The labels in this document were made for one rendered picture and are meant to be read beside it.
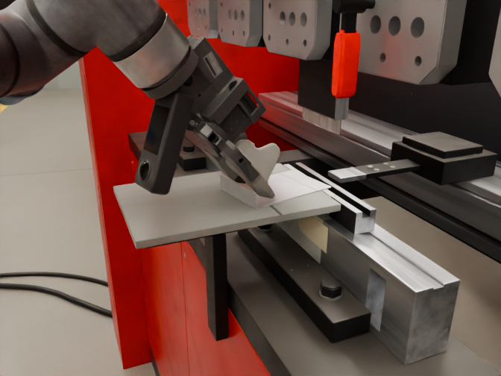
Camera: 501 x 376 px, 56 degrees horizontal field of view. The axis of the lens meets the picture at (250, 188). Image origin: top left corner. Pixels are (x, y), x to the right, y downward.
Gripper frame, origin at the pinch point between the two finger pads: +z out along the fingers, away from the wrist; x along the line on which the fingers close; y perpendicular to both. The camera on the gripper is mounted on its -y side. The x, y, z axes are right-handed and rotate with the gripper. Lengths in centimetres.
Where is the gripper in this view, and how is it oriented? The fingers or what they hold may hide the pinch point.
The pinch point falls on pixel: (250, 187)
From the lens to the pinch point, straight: 62.6
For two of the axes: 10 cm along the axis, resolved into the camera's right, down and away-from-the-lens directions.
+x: -5.7, -3.1, 7.7
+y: 6.3, -7.6, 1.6
